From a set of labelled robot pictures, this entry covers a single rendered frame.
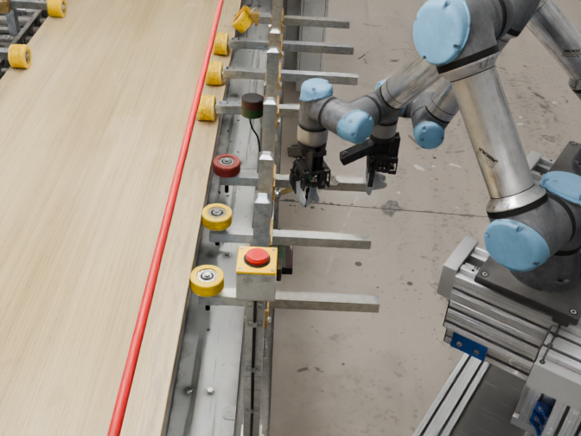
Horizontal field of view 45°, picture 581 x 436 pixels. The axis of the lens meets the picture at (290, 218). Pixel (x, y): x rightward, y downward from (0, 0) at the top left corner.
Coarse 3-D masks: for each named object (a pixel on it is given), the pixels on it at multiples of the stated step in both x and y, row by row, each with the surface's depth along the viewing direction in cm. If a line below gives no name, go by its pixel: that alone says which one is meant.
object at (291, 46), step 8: (232, 40) 262; (240, 40) 263; (248, 40) 263; (256, 40) 264; (264, 40) 264; (240, 48) 264; (248, 48) 264; (256, 48) 264; (264, 48) 264; (288, 48) 264; (296, 48) 264; (304, 48) 264; (312, 48) 264; (320, 48) 264; (328, 48) 263; (336, 48) 263; (344, 48) 263; (352, 48) 263
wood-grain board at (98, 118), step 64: (128, 0) 305; (192, 0) 309; (64, 64) 252; (128, 64) 255; (192, 64) 258; (0, 128) 215; (64, 128) 217; (128, 128) 219; (0, 192) 189; (64, 192) 191; (128, 192) 193; (192, 192) 194; (0, 256) 169; (64, 256) 170; (128, 256) 172; (192, 256) 173; (0, 320) 153; (64, 320) 154; (128, 320) 155; (0, 384) 139; (64, 384) 140
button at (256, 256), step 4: (252, 248) 125; (256, 248) 125; (260, 248) 125; (248, 252) 124; (252, 252) 124; (256, 252) 124; (260, 252) 124; (264, 252) 124; (248, 256) 123; (252, 256) 123; (256, 256) 123; (260, 256) 123; (264, 256) 123; (268, 256) 124; (248, 260) 123; (252, 260) 122; (256, 260) 122; (260, 260) 122; (264, 260) 123; (252, 264) 123; (256, 264) 122; (260, 264) 123
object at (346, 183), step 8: (240, 176) 209; (248, 176) 209; (256, 176) 209; (280, 176) 210; (288, 176) 210; (224, 184) 210; (232, 184) 210; (240, 184) 210; (248, 184) 210; (256, 184) 210; (280, 184) 210; (288, 184) 210; (344, 184) 210; (352, 184) 209; (360, 184) 209
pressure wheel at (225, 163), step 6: (222, 156) 209; (228, 156) 209; (234, 156) 209; (216, 162) 206; (222, 162) 207; (228, 162) 206; (234, 162) 206; (216, 168) 205; (222, 168) 204; (228, 168) 204; (234, 168) 205; (216, 174) 206; (222, 174) 205; (228, 174) 205; (234, 174) 206; (228, 186) 212
